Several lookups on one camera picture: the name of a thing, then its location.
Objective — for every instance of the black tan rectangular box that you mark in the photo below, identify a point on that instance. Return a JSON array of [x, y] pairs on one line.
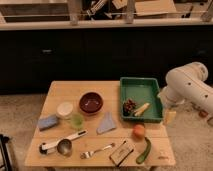
[[121, 153]]

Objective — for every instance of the dark cabinet counter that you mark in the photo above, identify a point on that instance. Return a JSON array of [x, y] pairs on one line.
[[33, 55]]

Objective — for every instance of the wooden table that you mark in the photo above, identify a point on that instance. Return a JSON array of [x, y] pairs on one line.
[[72, 91]]

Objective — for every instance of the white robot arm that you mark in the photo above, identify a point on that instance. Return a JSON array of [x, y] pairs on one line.
[[187, 82]]

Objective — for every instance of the dark red bowl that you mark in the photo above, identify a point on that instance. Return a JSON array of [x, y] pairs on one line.
[[91, 102]]

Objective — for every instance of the green translucent cup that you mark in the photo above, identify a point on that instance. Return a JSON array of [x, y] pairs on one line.
[[77, 121]]

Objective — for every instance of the green cucumber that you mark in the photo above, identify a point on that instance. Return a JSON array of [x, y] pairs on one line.
[[142, 157]]

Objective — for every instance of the white round lid container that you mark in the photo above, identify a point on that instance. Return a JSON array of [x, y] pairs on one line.
[[64, 110]]

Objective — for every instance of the blue grey towel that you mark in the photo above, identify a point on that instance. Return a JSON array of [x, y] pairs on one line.
[[107, 124]]

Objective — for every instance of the green plastic tray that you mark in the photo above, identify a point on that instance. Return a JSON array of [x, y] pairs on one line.
[[141, 90]]

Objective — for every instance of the yellow block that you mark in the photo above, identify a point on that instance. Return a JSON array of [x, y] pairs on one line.
[[169, 116]]

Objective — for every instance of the blue sponge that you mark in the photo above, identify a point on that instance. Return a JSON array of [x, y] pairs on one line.
[[48, 122]]

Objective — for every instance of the silver fork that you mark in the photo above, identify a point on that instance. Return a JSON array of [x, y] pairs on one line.
[[89, 154]]

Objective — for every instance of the metal measuring cup white handle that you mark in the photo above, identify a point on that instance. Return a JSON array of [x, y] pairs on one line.
[[62, 146]]

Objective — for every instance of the orange round fruit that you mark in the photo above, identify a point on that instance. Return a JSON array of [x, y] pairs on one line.
[[139, 131]]

